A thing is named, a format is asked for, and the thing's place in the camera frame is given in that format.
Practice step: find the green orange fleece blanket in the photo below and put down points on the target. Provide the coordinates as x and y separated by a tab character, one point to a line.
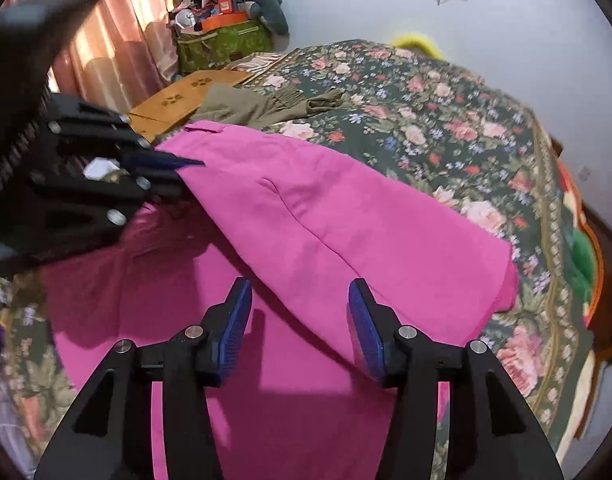
583	260

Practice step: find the green patterned bag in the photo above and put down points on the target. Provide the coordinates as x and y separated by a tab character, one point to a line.
225	45

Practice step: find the wooden bed frame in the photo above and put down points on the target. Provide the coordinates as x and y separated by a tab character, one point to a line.
606	310

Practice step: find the small red box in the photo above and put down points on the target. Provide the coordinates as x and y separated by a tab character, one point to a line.
226	5

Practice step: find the yellow fluffy cushion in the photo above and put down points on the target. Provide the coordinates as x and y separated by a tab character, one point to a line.
418	41

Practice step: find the orange tray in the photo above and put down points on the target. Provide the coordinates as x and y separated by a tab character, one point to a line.
224	21

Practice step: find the floral blanket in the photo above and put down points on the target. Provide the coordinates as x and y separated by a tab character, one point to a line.
436	110

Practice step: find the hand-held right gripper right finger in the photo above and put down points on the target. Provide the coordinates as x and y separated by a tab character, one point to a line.
366	335

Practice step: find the white wall socket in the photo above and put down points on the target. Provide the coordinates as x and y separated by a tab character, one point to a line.
584	173

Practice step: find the pink curtain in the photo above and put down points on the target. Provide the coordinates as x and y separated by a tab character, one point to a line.
125	20

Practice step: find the flat cardboard box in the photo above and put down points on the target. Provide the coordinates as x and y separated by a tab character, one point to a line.
185	95

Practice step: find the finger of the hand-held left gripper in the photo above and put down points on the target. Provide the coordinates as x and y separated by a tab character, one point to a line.
85	210
155	161

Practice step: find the pink shirt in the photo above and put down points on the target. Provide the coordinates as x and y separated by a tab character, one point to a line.
306	200

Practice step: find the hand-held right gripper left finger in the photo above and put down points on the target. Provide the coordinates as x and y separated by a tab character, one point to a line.
234	332

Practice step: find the olive green garment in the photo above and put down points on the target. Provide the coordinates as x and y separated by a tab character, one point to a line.
246	105

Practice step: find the striped cloth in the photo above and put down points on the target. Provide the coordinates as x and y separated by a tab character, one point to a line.
258	61

